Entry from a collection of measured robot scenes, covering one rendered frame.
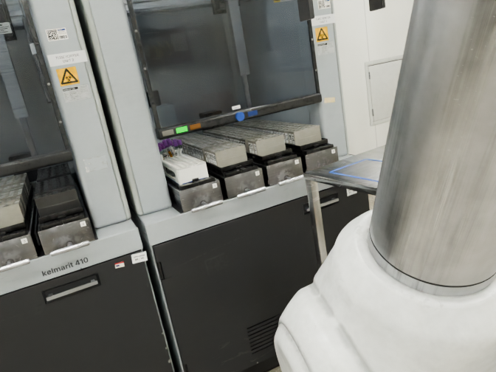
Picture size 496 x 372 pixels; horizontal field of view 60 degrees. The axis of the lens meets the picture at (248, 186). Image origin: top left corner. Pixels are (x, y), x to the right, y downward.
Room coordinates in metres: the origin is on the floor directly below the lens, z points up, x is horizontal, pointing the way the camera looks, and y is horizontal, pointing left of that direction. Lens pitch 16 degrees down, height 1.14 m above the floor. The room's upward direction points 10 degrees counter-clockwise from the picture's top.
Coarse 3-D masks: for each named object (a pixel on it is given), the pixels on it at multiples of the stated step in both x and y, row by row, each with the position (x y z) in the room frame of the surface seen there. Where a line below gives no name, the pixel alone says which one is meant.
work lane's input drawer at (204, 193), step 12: (168, 180) 1.40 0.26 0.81; (192, 180) 1.31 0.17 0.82; (204, 180) 1.29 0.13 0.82; (216, 180) 1.31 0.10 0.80; (180, 192) 1.26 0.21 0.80; (192, 192) 1.27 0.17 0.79; (204, 192) 1.28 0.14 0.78; (216, 192) 1.30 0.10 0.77; (180, 204) 1.27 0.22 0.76; (192, 204) 1.27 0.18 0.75; (204, 204) 1.24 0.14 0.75; (216, 204) 1.25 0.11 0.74
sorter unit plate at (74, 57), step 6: (60, 54) 1.25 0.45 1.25; (66, 54) 1.26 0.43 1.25; (72, 54) 1.27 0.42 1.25; (78, 54) 1.27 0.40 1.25; (84, 54) 1.28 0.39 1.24; (48, 60) 1.24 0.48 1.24; (54, 60) 1.25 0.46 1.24; (60, 60) 1.25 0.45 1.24; (66, 60) 1.26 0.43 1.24; (72, 60) 1.26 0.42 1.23; (78, 60) 1.27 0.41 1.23; (84, 60) 1.28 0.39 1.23
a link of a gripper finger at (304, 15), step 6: (300, 0) 0.68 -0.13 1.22; (306, 0) 0.67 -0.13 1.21; (312, 0) 0.67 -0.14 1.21; (300, 6) 0.69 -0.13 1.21; (306, 6) 0.67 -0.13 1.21; (312, 6) 0.67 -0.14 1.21; (300, 12) 0.69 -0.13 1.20; (306, 12) 0.67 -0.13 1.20; (312, 12) 0.67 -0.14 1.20; (300, 18) 0.69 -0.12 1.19; (306, 18) 0.68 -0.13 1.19; (312, 18) 0.67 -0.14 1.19
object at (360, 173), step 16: (352, 160) 1.20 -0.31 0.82; (368, 160) 1.17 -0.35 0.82; (304, 176) 1.16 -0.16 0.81; (320, 176) 1.10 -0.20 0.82; (336, 176) 1.07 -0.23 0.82; (352, 176) 1.04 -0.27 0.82; (368, 176) 1.02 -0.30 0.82; (368, 192) 0.94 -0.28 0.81; (320, 208) 1.15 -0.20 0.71; (320, 224) 1.15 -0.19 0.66; (320, 240) 1.15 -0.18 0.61; (320, 256) 1.14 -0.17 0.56
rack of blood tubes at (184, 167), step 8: (168, 160) 1.47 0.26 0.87; (176, 160) 1.45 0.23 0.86; (184, 160) 1.42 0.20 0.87; (192, 160) 1.40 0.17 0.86; (200, 160) 1.38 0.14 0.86; (168, 168) 1.39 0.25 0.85; (176, 168) 1.32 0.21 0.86; (184, 168) 1.30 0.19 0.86; (192, 168) 1.31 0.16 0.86; (200, 168) 1.32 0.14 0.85; (168, 176) 1.42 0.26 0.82; (176, 176) 1.31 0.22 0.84; (184, 176) 1.30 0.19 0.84; (192, 176) 1.31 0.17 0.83; (200, 176) 1.32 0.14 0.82; (208, 176) 1.33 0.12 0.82
